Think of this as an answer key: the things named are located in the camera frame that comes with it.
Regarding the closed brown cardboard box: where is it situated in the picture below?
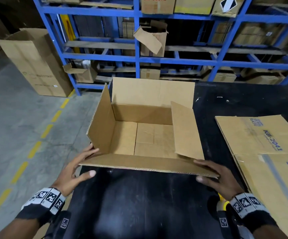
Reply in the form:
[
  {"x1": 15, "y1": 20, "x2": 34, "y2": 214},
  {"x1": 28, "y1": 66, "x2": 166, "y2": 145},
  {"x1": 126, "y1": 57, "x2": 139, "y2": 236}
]
[{"x1": 201, "y1": 67, "x2": 237, "y2": 83}]

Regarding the right wristband with marker tags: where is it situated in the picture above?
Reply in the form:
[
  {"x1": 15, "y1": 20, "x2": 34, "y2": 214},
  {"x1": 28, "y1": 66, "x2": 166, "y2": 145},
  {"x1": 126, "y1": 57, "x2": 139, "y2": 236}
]
[{"x1": 230, "y1": 193, "x2": 279, "y2": 233}]

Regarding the wooden shelf plank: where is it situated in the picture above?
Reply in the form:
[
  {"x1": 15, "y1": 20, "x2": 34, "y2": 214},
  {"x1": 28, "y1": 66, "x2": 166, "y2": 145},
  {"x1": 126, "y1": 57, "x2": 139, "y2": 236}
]
[{"x1": 64, "y1": 41, "x2": 286, "y2": 55}]

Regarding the yellow rack guard post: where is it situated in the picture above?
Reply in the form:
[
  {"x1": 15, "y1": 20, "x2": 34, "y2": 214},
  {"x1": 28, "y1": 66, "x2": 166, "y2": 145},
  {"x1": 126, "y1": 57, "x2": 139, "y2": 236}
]
[{"x1": 59, "y1": 14, "x2": 76, "y2": 54}]

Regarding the cardboard box with yellow band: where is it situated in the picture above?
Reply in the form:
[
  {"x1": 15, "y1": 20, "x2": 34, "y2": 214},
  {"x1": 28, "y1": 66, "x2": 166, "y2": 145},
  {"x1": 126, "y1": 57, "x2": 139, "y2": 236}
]
[{"x1": 174, "y1": 0, "x2": 217, "y2": 15}]

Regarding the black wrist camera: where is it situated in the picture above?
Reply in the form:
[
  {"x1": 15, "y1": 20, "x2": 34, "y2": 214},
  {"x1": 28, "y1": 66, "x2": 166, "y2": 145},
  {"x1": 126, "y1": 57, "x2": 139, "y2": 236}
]
[
  {"x1": 50, "y1": 210, "x2": 72, "y2": 239},
  {"x1": 217, "y1": 211, "x2": 234, "y2": 239}
]

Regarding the taped cardboard sheet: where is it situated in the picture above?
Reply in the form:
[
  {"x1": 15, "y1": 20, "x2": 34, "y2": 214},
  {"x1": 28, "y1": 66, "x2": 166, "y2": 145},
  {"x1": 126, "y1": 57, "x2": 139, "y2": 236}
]
[{"x1": 234, "y1": 153, "x2": 288, "y2": 239}]

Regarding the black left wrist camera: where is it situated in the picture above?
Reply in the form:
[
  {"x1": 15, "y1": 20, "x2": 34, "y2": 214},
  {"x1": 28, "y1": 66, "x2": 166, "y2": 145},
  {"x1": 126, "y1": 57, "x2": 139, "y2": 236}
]
[{"x1": 50, "y1": 210, "x2": 72, "y2": 239}]

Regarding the stack of shelved brown boxes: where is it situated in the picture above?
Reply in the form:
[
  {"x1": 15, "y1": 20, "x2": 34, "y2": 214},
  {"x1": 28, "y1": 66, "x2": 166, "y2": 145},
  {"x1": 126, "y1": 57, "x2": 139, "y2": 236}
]
[{"x1": 211, "y1": 22, "x2": 288, "y2": 46}]

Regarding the small box low shelf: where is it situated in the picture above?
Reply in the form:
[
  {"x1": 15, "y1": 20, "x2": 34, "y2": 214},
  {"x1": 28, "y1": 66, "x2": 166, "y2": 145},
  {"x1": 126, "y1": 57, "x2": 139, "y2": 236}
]
[{"x1": 62, "y1": 59, "x2": 99, "y2": 84}]

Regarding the blue metal storage rack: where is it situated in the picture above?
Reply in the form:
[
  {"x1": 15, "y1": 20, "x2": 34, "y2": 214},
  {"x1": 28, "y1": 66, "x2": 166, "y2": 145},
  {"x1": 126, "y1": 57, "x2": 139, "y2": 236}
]
[{"x1": 32, "y1": 0, "x2": 288, "y2": 96}]

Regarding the person's right forearm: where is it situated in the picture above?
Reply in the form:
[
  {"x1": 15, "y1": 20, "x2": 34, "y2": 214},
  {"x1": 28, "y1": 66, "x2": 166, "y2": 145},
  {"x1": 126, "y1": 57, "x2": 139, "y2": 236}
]
[{"x1": 252, "y1": 225, "x2": 288, "y2": 239}]

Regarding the yellow tape dispenser with tape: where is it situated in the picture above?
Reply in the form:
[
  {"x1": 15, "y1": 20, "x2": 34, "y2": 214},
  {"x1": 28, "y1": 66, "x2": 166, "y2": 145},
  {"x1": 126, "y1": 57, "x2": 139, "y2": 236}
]
[{"x1": 217, "y1": 193, "x2": 230, "y2": 212}]

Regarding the pink-striped cardboard box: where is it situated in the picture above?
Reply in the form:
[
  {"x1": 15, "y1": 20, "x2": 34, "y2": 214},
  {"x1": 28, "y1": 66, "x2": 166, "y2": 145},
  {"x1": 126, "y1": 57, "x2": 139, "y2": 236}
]
[{"x1": 79, "y1": 77, "x2": 220, "y2": 178}]

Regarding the small taped cardboard box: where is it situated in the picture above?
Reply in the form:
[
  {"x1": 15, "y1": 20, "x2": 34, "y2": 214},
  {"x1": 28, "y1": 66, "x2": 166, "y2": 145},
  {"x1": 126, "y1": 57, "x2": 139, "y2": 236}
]
[{"x1": 140, "y1": 68, "x2": 161, "y2": 80}]

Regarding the thin shelf board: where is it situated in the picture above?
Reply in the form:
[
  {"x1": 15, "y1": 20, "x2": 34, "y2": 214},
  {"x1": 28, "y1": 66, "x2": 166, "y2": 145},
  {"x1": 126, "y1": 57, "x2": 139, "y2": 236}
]
[{"x1": 79, "y1": 1, "x2": 134, "y2": 10}]

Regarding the wristband with marker tags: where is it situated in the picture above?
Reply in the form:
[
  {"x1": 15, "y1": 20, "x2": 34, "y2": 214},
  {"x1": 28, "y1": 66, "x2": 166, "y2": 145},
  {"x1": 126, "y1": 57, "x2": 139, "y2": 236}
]
[
  {"x1": 230, "y1": 193, "x2": 279, "y2": 233},
  {"x1": 16, "y1": 187, "x2": 67, "y2": 228}
]

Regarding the cardboard box with red print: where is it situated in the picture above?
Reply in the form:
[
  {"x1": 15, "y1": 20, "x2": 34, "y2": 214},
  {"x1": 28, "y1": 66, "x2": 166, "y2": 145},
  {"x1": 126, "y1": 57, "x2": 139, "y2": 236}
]
[{"x1": 141, "y1": 0, "x2": 176, "y2": 15}]

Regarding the torn box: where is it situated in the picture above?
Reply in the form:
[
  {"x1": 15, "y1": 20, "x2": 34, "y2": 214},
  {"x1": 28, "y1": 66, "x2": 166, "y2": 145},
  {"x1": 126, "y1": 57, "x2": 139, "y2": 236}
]
[{"x1": 133, "y1": 20, "x2": 169, "y2": 57}]

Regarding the wide brown cardboard box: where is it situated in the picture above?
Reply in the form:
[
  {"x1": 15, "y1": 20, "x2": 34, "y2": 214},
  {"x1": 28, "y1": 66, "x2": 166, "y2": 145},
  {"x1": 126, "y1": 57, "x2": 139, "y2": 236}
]
[{"x1": 246, "y1": 72, "x2": 285, "y2": 85}]

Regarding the tall brown cardboard box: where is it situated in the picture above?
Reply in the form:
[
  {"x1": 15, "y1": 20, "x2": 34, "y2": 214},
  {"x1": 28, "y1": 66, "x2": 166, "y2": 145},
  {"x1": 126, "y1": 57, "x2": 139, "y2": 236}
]
[{"x1": 0, "y1": 28, "x2": 74, "y2": 98}]

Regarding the left wristband with marker tags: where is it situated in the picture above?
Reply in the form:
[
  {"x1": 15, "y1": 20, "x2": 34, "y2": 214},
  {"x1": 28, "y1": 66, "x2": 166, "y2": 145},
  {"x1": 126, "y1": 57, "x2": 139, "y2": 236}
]
[{"x1": 16, "y1": 187, "x2": 67, "y2": 228}]

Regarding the person's left forearm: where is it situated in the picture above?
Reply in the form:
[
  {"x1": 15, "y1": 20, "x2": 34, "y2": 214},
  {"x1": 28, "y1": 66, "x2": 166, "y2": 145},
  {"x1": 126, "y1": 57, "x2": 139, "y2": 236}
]
[{"x1": 0, "y1": 217, "x2": 40, "y2": 239}]

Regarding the person's right hand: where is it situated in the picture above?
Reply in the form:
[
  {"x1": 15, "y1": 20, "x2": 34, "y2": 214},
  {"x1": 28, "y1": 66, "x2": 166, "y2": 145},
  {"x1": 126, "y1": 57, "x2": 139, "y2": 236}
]
[{"x1": 193, "y1": 159, "x2": 245, "y2": 202}]

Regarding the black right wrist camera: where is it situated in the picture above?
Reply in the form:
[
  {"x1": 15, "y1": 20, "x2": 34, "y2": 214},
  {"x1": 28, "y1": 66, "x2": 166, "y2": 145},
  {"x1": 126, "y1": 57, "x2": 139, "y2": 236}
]
[{"x1": 217, "y1": 211, "x2": 234, "y2": 239}]

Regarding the person's left hand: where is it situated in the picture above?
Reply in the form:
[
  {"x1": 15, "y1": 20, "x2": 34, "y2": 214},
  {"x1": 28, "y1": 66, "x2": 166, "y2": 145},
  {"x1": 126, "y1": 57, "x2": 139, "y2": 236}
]
[{"x1": 50, "y1": 143, "x2": 100, "y2": 197}]

